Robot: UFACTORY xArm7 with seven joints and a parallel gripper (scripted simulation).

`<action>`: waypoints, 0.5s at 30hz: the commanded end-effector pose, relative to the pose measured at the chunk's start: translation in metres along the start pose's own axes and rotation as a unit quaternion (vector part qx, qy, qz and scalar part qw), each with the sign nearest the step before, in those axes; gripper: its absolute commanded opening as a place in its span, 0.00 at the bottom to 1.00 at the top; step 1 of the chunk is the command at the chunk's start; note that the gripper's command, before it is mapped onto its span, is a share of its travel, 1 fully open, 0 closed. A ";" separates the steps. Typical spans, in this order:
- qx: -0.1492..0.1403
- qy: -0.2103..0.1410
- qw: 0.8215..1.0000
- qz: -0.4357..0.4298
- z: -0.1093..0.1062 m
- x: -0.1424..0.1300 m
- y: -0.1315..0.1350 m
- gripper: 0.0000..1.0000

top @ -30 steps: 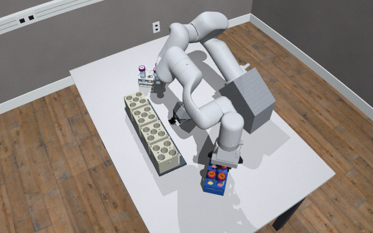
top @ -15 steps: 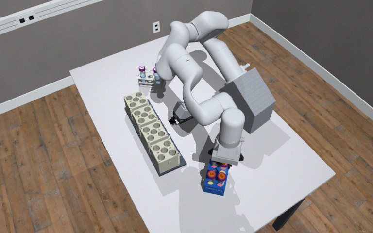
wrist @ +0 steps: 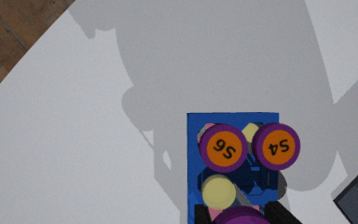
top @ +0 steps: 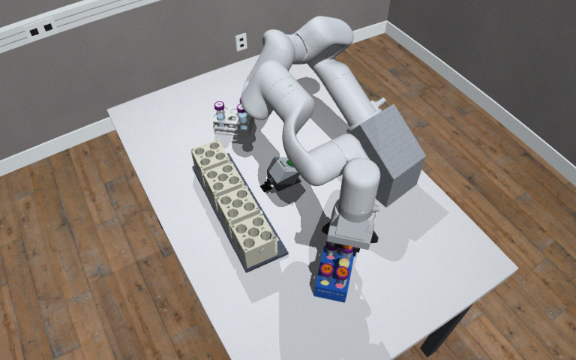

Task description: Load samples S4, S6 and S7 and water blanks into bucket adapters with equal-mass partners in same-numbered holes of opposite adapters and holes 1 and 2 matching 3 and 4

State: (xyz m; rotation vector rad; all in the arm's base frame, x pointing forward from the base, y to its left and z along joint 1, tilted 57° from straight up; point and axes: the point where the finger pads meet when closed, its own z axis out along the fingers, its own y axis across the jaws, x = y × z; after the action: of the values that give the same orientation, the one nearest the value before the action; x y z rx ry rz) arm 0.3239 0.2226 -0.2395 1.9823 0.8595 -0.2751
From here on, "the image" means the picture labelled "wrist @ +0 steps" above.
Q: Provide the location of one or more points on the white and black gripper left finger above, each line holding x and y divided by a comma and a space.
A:
202, 215

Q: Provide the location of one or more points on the blue tube rack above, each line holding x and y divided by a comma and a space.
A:
262, 183

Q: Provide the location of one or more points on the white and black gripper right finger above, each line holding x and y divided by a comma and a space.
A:
276, 213

